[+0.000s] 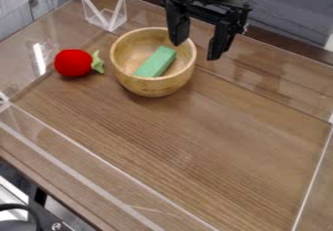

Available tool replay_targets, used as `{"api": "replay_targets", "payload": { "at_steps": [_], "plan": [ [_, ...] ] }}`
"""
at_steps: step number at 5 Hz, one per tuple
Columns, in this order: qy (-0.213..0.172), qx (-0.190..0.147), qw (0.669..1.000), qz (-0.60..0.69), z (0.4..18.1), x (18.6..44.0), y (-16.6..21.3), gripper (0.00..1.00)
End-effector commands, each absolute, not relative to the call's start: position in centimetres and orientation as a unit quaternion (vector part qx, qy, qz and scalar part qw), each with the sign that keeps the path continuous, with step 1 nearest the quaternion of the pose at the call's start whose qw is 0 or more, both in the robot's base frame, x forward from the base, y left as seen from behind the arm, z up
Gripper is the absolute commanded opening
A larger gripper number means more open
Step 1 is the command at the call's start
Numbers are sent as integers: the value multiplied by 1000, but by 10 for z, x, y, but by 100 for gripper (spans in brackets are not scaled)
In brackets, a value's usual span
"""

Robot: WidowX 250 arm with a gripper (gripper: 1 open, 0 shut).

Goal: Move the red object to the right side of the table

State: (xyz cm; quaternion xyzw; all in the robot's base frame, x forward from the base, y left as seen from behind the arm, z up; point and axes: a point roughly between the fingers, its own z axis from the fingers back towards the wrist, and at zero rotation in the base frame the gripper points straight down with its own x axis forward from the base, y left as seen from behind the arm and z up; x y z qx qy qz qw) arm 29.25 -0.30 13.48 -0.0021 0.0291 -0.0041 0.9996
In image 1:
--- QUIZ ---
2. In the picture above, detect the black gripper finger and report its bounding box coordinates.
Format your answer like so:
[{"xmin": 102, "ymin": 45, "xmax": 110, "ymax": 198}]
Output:
[
  {"xmin": 166, "ymin": 0, "xmax": 191, "ymax": 46},
  {"xmin": 207, "ymin": 20, "xmax": 236, "ymax": 60}
]

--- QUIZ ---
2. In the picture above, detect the black cable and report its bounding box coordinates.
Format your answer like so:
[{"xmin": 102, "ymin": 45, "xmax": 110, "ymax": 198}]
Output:
[{"xmin": 0, "ymin": 203, "xmax": 43, "ymax": 231}]

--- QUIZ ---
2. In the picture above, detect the green rectangular block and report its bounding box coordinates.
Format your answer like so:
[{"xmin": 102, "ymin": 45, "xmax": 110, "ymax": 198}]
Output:
[{"xmin": 135, "ymin": 46, "xmax": 178, "ymax": 77}]

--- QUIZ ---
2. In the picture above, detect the red plush strawberry toy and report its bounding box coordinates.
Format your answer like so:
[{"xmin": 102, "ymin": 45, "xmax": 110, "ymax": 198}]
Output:
[{"xmin": 55, "ymin": 49, "xmax": 104, "ymax": 77}]

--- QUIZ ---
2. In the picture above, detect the black table leg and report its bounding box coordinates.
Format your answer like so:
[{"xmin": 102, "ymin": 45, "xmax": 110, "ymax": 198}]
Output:
[{"xmin": 28, "ymin": 185, "xmax": 47, "ymax": 217}]

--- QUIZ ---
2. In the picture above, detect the clear acrylic corner bracket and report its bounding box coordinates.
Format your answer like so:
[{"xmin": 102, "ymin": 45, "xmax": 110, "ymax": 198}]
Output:
[{"xmin": 83, "ymin": 0, "xmax": 128, "ymax": 32}]

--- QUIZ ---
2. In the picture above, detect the clear acrylic tray wall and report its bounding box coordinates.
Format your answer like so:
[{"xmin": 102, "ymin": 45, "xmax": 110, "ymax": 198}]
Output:
[{"xmin": 0, "ymin": 93, "xmax": 219, "ymax": 231}]

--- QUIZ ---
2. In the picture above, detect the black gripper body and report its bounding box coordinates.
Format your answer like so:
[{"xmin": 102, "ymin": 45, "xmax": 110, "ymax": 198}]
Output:
[{"xmin": 164, "ymin": 0, "xmax": 251, "ymax": 34}]

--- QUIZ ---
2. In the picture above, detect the wooden bowl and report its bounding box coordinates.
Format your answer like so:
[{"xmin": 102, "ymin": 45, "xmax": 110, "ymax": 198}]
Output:
[{"xmin": 111, "ymin": 27, "xmax": 196, "ymax": 97}]

